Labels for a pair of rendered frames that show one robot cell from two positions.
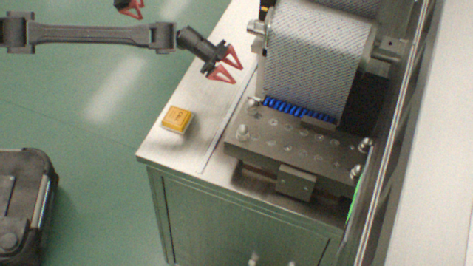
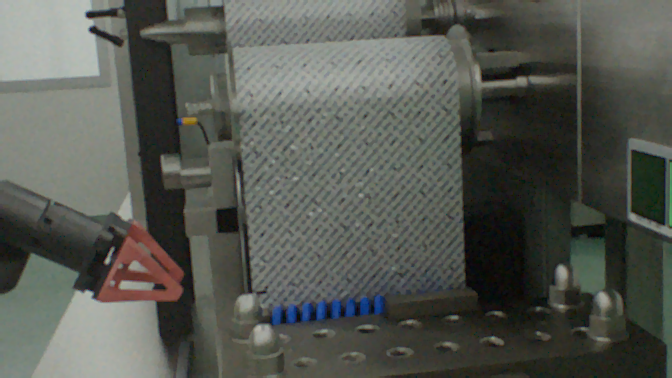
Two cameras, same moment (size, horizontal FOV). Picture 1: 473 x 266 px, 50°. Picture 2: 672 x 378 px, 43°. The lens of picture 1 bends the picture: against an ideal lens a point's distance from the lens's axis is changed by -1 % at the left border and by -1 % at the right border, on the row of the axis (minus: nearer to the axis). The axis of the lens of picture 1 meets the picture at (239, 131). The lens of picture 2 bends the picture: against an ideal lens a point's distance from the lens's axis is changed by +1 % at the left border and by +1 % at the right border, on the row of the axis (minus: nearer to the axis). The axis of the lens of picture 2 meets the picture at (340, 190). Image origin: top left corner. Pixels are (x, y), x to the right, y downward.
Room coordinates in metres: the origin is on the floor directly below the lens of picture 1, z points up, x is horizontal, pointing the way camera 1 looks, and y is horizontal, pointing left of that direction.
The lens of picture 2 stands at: (0.14, 0.24, 1.33)
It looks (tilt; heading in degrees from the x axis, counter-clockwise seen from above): 11 degrees down; 334
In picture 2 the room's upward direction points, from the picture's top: 3 degrees counter-clockwise
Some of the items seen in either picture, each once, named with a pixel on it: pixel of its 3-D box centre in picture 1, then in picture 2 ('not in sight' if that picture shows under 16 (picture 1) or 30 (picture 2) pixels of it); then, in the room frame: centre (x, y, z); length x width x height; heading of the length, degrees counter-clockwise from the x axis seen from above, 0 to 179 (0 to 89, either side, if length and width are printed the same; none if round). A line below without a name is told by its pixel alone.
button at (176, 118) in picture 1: (176, 118); not in sight; (0.95, 0.19, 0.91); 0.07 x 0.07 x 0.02; 72
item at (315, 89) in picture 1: (304, 86); (357, 229); (0.93, -0.17, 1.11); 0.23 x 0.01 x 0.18; 72
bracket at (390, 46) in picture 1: (392, 46); (496, 57); (0.93, -0.36, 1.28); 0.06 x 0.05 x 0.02; 72
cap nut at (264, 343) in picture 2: (242, 131); (264, 348); (0.81, -0.01, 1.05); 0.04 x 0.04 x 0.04
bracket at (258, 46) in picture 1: (261, 62); (215, 274); (1.07, -0.05, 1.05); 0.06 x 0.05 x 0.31; 72
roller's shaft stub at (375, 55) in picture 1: (385, 55); (491, 88); (0.93, -0.35, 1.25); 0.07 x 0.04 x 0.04; 72
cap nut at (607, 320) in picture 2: (358, 171); (607, 311); (0.71, -0.31, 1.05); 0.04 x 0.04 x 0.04
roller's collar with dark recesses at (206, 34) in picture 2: not in sight; (208, 30); (1.27, -0.13, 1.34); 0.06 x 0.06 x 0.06; 72
